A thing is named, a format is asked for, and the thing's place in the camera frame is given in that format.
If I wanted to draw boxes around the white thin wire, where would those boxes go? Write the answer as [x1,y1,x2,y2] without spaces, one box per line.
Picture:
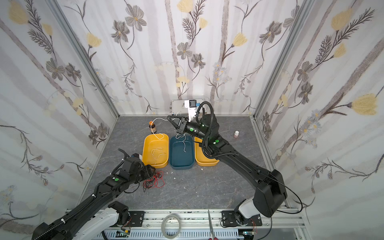
[149,112,188,154]
[150,146,167,161]

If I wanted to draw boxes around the red black wires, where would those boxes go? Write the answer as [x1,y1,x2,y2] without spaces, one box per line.
[142,170,166,193]

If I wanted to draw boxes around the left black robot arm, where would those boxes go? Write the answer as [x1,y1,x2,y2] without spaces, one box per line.
[32,154,156,240]

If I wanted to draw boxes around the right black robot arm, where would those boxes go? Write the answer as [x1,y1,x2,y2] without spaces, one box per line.
[167,101,291,225]

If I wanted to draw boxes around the silver metal case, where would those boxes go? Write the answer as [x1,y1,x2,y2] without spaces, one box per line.
[171,99,204,118]

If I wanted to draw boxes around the teal plastic bin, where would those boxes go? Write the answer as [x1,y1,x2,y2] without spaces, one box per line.
[169,136,195,170]

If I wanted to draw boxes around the brown bottle orange cap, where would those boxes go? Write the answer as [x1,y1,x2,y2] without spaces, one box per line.
[149,121,157,134]

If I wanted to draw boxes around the left yellow plastic bin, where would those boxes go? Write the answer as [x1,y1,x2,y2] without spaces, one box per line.
[142,134,169,169]

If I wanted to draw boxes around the yellow plastic bin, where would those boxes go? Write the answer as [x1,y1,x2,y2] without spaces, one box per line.
[142,134,169,169]
[194,137,220,167]

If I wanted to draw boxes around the right yellow plastic bin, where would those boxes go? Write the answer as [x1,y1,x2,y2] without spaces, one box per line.
[194,137,220,167]

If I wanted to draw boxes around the grey tape roll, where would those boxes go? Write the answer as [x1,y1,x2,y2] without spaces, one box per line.
[161,214,182,240]

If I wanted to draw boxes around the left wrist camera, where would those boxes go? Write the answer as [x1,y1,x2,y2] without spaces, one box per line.
[131,153,143,162]

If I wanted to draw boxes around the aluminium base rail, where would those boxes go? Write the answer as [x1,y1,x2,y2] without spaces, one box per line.
[56,208,308,240]

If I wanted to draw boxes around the red handled scissors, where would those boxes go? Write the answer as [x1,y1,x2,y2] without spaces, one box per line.
[208,211,218,240]

